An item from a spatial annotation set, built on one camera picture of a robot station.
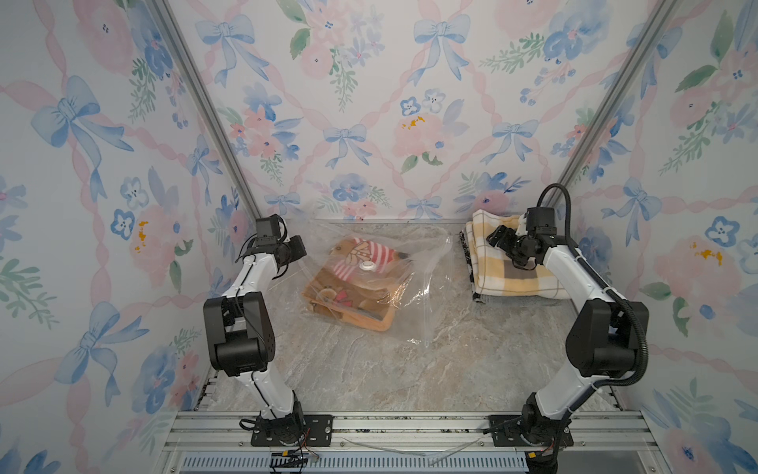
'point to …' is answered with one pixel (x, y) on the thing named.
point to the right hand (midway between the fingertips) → (499, 241)
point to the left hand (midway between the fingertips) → (302, 245)
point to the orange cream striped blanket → (492, 273)
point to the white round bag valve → (367, 266)
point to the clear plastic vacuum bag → (423, 297)
